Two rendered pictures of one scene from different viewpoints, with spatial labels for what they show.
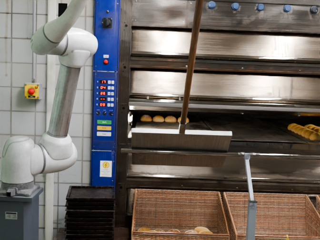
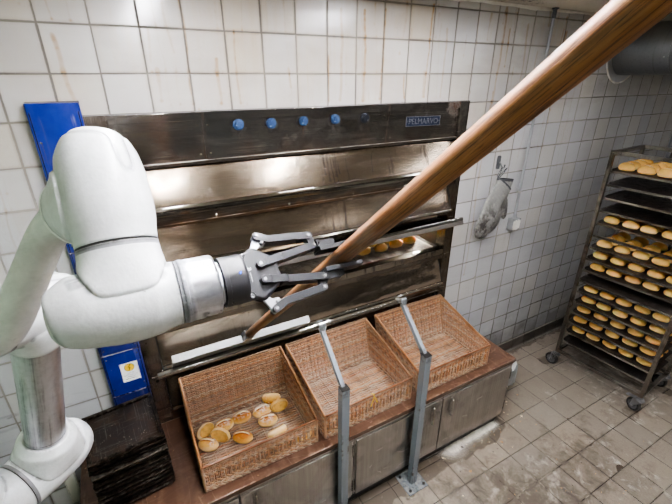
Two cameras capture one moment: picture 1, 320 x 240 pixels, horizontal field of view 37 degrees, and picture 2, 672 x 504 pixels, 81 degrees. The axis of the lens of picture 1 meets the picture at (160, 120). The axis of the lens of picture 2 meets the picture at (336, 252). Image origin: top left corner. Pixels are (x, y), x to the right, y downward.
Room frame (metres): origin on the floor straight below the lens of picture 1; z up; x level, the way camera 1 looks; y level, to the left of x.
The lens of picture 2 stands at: (1.31, 0.16, 2.24)
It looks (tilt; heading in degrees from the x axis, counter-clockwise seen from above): 24 degrees down; 332
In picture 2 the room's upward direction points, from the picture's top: straight up
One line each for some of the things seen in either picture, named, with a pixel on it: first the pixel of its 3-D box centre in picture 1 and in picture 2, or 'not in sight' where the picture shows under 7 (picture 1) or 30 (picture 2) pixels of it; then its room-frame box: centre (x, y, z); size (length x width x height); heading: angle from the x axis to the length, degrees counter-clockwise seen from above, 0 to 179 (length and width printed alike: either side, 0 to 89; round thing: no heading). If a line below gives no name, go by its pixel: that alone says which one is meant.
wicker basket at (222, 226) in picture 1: (178, 222); (247, 409); (2.82, -0.14, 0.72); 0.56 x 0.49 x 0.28; 91
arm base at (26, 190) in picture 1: (16, 186); not in sight; (2.32, 0.69, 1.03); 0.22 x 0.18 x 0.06; 178
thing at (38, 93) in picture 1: (33, 91); not in sight; (3.02, 0.80, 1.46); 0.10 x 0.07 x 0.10; 91
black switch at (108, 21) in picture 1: (106, 18); not in sight; (3.02, 0.35, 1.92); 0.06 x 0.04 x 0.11; 91
